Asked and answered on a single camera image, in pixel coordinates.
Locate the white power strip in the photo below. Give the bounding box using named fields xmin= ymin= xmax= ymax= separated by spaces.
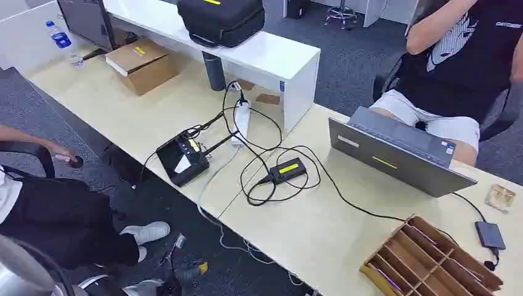
xmin=231 ymin=99 xmax=251 ymax=148

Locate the black power adapter yellow label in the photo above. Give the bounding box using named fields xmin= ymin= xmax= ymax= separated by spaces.
xmin=258 ymin=157 xmax=308 ymax=186

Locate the black router with antennas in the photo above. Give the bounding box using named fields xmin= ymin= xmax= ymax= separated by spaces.
xmin=155 ymin=122 xmax=240 ymax=188

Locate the white desk riser shelf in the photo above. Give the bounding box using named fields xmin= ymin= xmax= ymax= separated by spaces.
xmin=102 ymin=0 xmax=321 ymax=131

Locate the dark grey tumbler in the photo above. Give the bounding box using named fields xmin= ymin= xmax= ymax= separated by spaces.
xmin=202 ymin=51 xmax=227 ymax=92

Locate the black carry case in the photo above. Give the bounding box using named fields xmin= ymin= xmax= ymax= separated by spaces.
xmin=176 ymin=0 xmax=266 ymax=49

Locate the black and yellow tool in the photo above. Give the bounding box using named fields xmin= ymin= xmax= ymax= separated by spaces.
xmin=173 ymin=260 xmax=210 ymax=285

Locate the grey laptop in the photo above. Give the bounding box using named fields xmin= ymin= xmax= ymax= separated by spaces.
xmin=327 ymin=105 xmax=479 ymax=199

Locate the black floor box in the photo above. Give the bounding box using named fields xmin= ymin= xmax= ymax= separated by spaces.
xmin=285 ymin=0 xmax=311 ymax=20

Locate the brown cardboard box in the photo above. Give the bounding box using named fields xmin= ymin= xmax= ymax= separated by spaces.
xmin=105 ymin=38 xmax=179 ymax=97

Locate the chrome stool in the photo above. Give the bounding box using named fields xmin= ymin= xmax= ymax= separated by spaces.
xmin=324 ymin=0 xmax=360 ymax=30

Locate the purple edged card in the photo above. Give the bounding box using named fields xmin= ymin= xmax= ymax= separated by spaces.
xmin=366 ymin=262 xmax=406 ymax=296

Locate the wooden card box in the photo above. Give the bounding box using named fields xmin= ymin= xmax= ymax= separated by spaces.
xmin=359 ymin=215 xmax=504 ymax=296

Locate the person in white shoes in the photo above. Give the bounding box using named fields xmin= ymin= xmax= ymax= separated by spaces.
xmin=0 ymin=124 xmax=171 ymax=296

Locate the person in black top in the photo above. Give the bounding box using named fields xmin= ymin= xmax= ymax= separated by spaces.
xmin=369 ymin=0 xmax=523 ymax=168

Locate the black chair with armrest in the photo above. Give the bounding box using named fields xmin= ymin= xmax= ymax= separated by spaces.
xmin=0 ymin=140 xmax=56 ymax=179

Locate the black computer monitor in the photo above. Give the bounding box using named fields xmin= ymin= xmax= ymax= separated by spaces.
xmin=56 ymin=0 xmax=118 ymax=61

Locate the clear water bottle blue label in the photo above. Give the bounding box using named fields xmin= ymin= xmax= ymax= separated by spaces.
xmin=45 ymin=20 xmax=73 ymax=50

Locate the black office chair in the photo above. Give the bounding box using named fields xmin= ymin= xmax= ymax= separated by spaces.
xmin=371 ymin=55 xmax=523 ymax=142

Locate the small clear card packet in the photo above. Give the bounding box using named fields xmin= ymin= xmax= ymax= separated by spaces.
xmin=485 ymin=184 xmax=517 ymax=213

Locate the small dark grey hub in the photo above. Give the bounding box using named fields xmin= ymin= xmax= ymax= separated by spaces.
xmin=474 ymin=220 xmax=507 ymax=251

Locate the black power cable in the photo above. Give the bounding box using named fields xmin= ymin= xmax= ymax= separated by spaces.
xmin=139 ymin=80 xmax=462 ymax=247

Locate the white cable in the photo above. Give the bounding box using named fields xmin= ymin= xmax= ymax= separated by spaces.
xmin=196 ymin=145 xmax=305 ymax=287

